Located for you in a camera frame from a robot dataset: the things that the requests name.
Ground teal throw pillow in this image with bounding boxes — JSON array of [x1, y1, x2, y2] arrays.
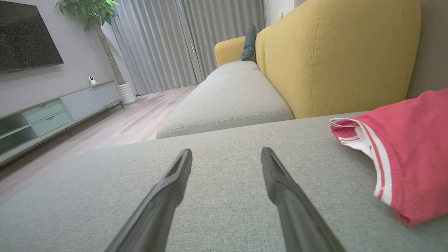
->
[[240, 24, 258, 62]]

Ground red Bulls 23 jersey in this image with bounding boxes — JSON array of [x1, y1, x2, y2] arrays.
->
[[331, 89, 448, 226]]

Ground yellow sofa armrest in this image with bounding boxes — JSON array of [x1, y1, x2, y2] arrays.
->
[[214, 36, 256, 68]]

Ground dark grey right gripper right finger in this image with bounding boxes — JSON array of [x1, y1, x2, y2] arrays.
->
[[260, 147, 345, 252]]

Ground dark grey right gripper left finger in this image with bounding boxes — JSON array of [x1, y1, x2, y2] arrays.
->
[[106, 149, 193, 252]]

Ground grey mint television cabinet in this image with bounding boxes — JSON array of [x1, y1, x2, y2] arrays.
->
[[0, 80, 124, 167]]

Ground black flat screen television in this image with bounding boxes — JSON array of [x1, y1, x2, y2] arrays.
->
[[0, 0, 64, 74]]

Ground grey sofa seat cushion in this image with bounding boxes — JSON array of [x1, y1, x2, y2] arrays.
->
[[156, 60, 294, 140]]

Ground yellow sofa backrest cushion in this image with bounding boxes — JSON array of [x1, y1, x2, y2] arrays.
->
[[255, 28, 268, 76], [261, 0, 422, 120]]

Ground grey pleated curtain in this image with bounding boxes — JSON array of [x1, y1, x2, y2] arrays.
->
[[112, 0, 266, 96]]

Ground yellow and grey sofa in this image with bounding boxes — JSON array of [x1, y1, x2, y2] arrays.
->
[[0, 111, 448, 252]]

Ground green potted tree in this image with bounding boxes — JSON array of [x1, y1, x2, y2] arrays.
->
[[55, 0, 126, 86]]

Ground white ribbed plant pot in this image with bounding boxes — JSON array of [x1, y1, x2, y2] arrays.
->
[[118, 82, 137, 105]]

